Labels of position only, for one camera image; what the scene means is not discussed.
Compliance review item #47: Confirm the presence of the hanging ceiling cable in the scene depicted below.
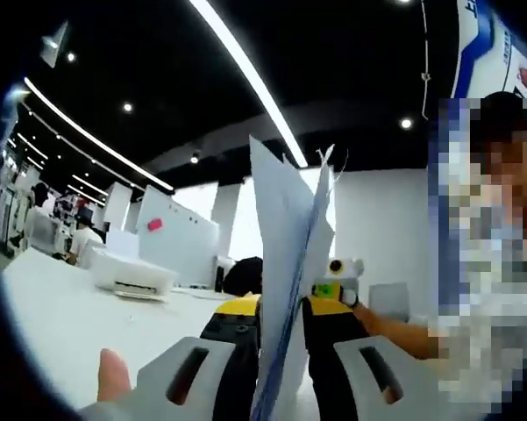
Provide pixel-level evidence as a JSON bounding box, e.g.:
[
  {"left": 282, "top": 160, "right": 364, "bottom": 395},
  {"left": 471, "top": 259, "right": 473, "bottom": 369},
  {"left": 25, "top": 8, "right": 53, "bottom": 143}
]
[{"left": 419, "top": 0, "right": 431, "bottom": 120}]

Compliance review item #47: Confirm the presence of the whiteboard on stand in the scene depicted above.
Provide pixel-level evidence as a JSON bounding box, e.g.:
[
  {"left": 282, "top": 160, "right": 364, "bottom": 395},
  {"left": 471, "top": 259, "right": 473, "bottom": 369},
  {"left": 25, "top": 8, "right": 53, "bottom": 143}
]
[{"left": 136, "top": 185, "right": 221, "bottom": 277}]

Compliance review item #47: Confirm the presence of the grey rectangular panel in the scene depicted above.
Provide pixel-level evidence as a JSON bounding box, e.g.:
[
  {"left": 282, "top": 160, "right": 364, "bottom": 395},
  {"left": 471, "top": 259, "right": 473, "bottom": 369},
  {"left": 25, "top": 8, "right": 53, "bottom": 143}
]
[{"left": 369, "top": 282, "right": 411, "bottom": 321}]

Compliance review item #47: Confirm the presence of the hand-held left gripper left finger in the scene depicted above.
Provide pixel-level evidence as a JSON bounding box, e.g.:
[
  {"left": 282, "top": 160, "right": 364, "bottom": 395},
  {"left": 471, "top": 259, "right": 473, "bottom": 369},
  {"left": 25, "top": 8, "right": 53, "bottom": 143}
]
[{"left": 75, "top": 293, "right": 263, "bottom": 421}]

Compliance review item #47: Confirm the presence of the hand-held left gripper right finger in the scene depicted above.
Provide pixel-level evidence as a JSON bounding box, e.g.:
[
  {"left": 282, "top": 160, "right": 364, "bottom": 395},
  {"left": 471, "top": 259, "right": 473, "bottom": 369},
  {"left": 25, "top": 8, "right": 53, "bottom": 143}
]
[{"left": 301, "top": 297, "right": 439, "bottom": 421}]

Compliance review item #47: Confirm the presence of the person's left hand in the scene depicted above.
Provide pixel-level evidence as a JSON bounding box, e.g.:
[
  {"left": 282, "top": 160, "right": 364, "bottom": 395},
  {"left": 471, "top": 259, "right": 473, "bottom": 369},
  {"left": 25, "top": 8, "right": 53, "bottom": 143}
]
[{"left": 96, "top": 347, "right": 133, "bottom": 403}]

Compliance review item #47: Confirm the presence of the blue white wall poster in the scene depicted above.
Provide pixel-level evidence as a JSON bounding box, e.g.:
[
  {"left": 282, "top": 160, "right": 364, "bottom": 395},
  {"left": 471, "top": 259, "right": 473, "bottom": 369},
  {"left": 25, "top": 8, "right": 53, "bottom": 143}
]
[{"left": 450, "top": 0, "right": 527, "bottom": 101}]

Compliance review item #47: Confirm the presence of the long ceiling light strip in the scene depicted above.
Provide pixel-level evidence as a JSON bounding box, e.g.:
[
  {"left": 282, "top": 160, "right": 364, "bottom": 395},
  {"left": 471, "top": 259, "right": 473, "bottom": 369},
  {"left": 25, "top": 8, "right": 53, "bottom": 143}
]
[{"left": 189, "top": 0, "right": 309, "bottom": 168}]

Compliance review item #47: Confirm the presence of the black office chair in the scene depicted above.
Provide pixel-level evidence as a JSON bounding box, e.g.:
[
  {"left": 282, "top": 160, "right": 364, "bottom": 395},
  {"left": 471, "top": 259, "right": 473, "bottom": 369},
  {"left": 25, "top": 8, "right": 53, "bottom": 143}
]
[{"left": 222, "top": 256, "right": 264, "bottom": 297}]

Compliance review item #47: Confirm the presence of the white cloth sheet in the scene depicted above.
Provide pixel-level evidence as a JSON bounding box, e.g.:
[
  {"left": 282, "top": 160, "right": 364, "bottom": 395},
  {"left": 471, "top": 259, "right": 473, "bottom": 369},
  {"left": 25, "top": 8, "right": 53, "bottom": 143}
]
[{"left": 248, "top": 134, "right": 337, "bottom": 421}]

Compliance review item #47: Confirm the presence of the white printer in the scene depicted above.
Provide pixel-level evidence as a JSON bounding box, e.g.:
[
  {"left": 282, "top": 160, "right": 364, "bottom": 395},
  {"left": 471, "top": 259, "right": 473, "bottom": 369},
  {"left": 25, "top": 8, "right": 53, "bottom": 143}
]
[{"left": 89, "top": 244, "right": 180, "bottom": 303}]

